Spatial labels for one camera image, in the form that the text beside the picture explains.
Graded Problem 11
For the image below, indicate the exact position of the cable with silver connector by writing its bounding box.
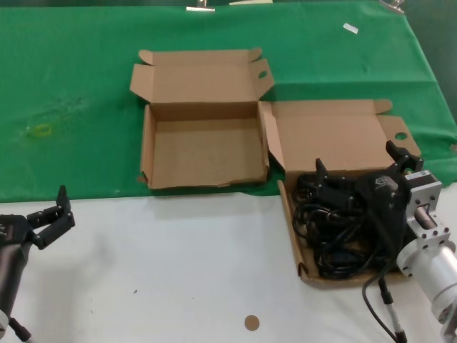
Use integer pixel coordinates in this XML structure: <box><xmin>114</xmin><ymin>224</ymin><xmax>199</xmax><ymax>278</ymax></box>
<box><xmin>378</xmin><ymin>278</ymin><xmax>408</xmax><ymax>343</ymax></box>

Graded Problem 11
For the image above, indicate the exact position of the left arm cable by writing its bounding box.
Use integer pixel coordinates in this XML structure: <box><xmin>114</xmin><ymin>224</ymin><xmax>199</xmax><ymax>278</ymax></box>
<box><xmin>7</xmin><ymin>316</ymin><xmax>35</xmax><ymax>343</ymax></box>

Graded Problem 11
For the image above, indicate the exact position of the green table cloth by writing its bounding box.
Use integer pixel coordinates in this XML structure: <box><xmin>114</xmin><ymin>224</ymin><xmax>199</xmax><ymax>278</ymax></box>
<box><xmin>0</xmin><ymin>1</ymin><xmax>457</xmax><ymax>204</ymax></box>

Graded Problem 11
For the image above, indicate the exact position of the black camera cable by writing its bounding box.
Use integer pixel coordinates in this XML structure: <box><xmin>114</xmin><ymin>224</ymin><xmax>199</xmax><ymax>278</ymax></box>
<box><xmin>361</xmin><ymin>264</ymin><xmax>399</xmax><ymax>342</ymax></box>

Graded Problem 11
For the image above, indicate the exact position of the torn-edge open cardboard box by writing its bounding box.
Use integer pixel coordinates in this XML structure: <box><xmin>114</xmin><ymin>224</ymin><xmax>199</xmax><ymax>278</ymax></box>
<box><xmin>129</xmin><ymin>47</ymin><xmax>275</xmax><ymax>189</ymax></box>

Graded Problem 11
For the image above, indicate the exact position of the brown cardboard disc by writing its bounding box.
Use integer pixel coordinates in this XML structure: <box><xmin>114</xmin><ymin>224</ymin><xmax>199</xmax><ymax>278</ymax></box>
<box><xmin>243</xmin><ymin>314</ymin><xmax>261</xmax><ymax>332</ymax></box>

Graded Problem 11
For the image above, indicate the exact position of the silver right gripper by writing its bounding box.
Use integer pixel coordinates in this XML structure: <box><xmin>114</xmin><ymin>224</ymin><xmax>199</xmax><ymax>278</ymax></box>
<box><xmin>313</xmin><ymin>140</ymin><xmax>456</xmax><ymax>253</ymax></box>

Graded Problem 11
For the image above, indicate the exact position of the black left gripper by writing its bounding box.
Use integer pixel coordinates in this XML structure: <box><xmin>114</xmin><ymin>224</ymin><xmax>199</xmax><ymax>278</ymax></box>
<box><xmin>0</xmin><ymin>184</ymin><xmax>76</xmax><ymax>250</ymax></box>

